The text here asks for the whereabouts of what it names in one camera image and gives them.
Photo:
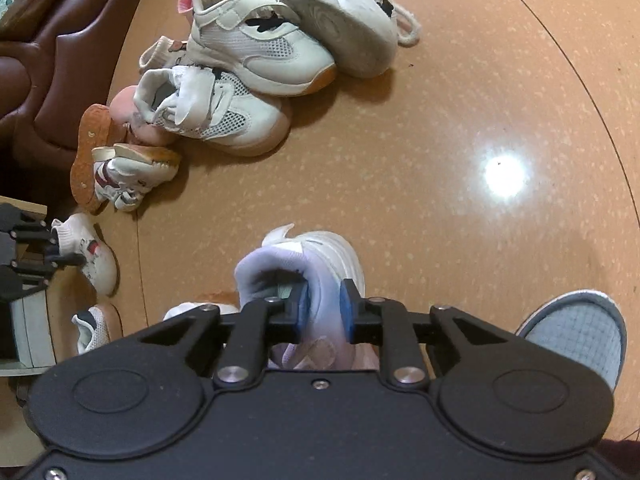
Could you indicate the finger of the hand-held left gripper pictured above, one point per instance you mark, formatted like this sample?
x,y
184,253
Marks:
x,y
37,236
60,261

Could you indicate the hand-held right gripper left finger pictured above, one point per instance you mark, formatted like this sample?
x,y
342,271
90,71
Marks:
x,y
301,310

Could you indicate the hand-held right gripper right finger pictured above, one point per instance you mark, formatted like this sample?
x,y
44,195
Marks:
x,y
348,312

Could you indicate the white sock shoe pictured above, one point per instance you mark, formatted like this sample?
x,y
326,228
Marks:
x,y
92,255

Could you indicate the white shoe cabinet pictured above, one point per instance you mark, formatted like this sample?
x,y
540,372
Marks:
x,y
30,330

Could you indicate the white lavender sneaker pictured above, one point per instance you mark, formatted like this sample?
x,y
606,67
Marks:
x,y
325,270

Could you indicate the white mesh velcro sneaker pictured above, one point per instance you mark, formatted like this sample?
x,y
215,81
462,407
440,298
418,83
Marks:
x,y
240,115
280,60

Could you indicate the white navy toddler shoe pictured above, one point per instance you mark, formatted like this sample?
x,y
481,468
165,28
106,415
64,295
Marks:
x,y
95,327

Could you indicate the white maroon striped toddler shoe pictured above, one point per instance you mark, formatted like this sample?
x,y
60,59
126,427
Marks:
x,y
95,160
135,172

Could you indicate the brown leather sofa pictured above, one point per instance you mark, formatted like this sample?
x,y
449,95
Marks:
x,y
75,60

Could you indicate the beige printed sock shoe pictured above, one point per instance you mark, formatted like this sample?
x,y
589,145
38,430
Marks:
x,y
162,55

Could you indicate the person's grey blue shoe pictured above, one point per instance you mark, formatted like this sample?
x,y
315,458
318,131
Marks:
x,y
580,335

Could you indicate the teal cloth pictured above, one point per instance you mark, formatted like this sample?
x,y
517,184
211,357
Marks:
x,y
5,0

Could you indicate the white lace sneaker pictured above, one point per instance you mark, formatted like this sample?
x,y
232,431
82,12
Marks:
x,y
345,25

